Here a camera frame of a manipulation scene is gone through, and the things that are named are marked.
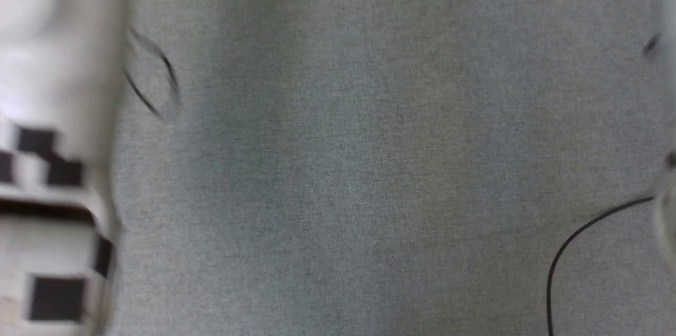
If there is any left black cable teal plug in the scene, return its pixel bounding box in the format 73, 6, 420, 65
125, 27, 181, 119

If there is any black cable teal plug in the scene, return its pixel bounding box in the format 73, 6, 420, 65
546, 196, 655, 336
125, 27, 181, 119

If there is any right black cable teal plug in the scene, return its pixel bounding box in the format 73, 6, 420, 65
546, 196, 655, 336

